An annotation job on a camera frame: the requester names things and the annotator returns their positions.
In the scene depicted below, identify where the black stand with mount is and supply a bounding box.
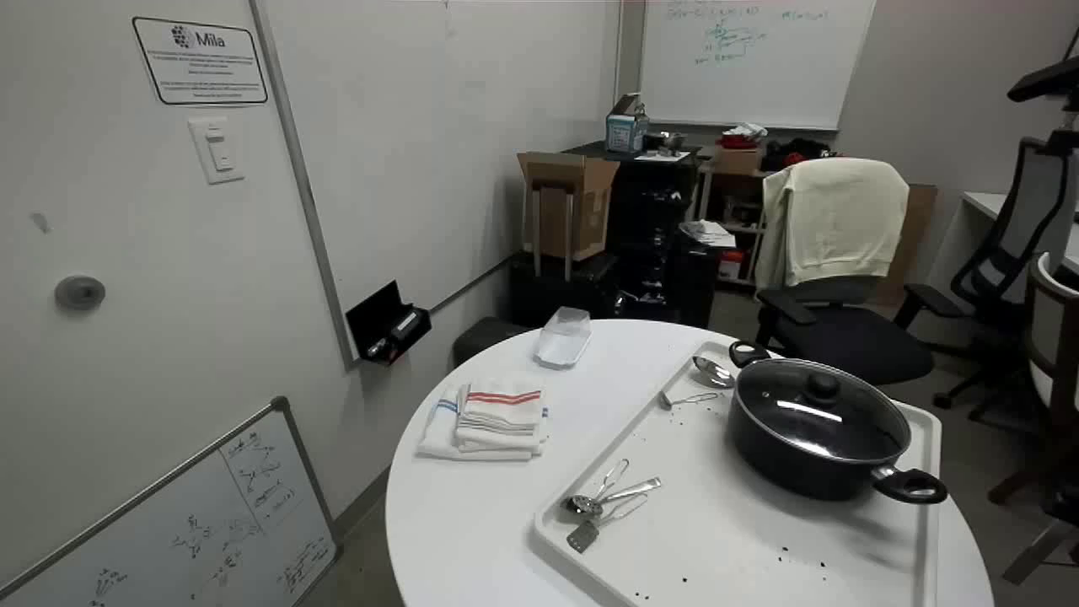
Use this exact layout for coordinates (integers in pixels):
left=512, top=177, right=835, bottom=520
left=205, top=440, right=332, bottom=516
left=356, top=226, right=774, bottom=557
left=988, top=30, right=1079, bottom=586

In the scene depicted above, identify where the white light switch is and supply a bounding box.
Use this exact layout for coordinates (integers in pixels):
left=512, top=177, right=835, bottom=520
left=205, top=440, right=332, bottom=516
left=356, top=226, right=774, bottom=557
left=186, top=114, right=246, bottom=188

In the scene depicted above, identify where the round grey wall stopper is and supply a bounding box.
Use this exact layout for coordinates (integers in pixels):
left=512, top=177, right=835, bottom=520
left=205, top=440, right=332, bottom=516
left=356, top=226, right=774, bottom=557
left=49, top=273, right=107, bottom=317

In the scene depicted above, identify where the black cooking pot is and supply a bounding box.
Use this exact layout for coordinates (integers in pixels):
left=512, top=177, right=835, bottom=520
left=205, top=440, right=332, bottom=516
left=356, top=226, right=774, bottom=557
left=721, top=338, right=952, bottom=507

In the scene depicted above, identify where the black whiteboard eraser holder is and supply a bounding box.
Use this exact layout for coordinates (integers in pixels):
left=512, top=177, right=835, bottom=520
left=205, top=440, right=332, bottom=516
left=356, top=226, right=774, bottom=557
left=344, top=280, right=435, bottom=367

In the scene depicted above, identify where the low black glossy box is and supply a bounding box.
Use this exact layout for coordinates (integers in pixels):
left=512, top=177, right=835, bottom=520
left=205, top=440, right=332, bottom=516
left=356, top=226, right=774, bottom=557
left=506, top=250, right=621, bottom=332

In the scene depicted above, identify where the metal measuring spoon set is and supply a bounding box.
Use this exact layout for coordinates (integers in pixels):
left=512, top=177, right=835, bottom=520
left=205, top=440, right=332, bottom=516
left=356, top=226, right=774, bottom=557
left=558, top=456, right=667, bottom=557

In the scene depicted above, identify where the blue tissue box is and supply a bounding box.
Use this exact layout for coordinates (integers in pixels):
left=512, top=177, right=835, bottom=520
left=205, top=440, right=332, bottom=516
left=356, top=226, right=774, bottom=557
left=603, top=95, right=655, bottom=156

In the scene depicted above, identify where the small leaning whiteboard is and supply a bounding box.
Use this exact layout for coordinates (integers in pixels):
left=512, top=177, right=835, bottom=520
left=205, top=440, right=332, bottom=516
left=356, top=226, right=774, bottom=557
left=0, top=395, right=340, bottom=607

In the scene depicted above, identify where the written wall whiteboard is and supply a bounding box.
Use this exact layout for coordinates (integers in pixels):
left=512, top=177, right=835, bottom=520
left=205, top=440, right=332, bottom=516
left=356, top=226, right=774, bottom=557
left=638, top=0, right=880, bottom=134

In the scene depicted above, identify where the tall black cabinet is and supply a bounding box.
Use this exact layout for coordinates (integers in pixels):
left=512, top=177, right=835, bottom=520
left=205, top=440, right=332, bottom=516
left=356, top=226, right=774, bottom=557
left=603, top=150, right=721, bottom=332

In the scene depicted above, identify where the black mesh office chair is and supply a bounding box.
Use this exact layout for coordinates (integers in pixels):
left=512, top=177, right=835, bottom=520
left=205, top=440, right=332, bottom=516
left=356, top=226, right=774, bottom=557
left=897, top=138, right=1079, bottom=413

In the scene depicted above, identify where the white plastic tray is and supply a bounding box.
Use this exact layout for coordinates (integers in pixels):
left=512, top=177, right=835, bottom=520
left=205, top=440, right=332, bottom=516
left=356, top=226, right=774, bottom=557
left=528, top=334, right=944, bottom=607

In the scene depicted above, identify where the large wall whiteboard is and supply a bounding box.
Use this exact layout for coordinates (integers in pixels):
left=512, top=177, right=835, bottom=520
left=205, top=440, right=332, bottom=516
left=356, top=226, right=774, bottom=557
left=246, top=0, right=622, bottom=367

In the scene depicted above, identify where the folded white striped cloth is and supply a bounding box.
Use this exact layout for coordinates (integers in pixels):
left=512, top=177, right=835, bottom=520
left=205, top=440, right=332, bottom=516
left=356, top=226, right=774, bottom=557
left=416, top=380, right=553, bottom=465

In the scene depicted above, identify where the cream cloth cover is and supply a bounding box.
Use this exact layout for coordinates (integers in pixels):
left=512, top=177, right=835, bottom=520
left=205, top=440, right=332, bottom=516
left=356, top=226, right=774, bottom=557
left=751, top=156, right=911, bottom=293

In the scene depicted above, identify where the white wall sign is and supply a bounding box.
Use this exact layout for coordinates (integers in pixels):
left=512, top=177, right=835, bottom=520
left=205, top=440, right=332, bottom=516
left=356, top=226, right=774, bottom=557
left=129, top=13, right=268, bottom=107

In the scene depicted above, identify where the wooden shelf with items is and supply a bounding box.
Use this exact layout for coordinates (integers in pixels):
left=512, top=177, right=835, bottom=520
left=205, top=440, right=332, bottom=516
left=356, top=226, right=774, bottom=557
left=695, top=123, right=835, bottom=288

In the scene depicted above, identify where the brown cardboard box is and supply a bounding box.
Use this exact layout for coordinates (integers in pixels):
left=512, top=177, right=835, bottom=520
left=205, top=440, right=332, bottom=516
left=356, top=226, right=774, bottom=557
left=517, top=150, right=622, bottom=267

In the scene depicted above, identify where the clear plastic container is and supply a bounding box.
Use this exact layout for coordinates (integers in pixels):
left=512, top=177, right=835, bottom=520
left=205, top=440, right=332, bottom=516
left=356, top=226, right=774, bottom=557
left=531, top=303, right=594, bottom=370

